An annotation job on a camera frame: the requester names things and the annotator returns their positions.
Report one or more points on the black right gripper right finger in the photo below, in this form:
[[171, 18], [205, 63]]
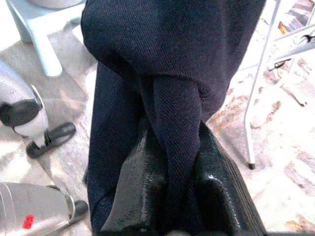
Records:
[[221, 191]]

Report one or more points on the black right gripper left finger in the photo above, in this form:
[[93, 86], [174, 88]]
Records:
[[133, 184]]

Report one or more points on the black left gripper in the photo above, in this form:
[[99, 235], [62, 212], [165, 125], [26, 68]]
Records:
[[37, 150]]

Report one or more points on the navy blue garment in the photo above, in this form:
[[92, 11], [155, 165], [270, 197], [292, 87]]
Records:
[[152, 49]]

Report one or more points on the light blue plastic table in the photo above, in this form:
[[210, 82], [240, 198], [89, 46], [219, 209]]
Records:
[[37, 29]]

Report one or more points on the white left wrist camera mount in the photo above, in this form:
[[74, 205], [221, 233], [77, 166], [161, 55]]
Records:
[[34, 132]]

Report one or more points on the white metal tube frame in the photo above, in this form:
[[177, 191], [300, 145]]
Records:
[[250, 142]]

